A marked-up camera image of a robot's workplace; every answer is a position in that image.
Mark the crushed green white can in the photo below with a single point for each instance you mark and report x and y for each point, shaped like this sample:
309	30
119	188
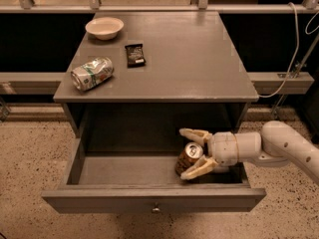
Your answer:
91	74

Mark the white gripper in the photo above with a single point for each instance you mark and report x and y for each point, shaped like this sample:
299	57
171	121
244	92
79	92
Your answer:
223	148

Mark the white ceramic bowl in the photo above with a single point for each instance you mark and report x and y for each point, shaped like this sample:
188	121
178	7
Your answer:
105	28

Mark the grey cabinet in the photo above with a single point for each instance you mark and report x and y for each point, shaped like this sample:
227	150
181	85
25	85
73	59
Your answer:
193	77

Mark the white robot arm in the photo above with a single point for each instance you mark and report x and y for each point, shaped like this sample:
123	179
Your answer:
275	145

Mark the open grey top drawer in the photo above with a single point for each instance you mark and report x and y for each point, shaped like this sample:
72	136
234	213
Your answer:
105	182

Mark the orange soda can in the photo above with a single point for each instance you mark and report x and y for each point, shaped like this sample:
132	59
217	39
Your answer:
191	153

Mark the black snack packet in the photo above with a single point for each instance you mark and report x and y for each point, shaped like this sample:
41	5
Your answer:
135	55

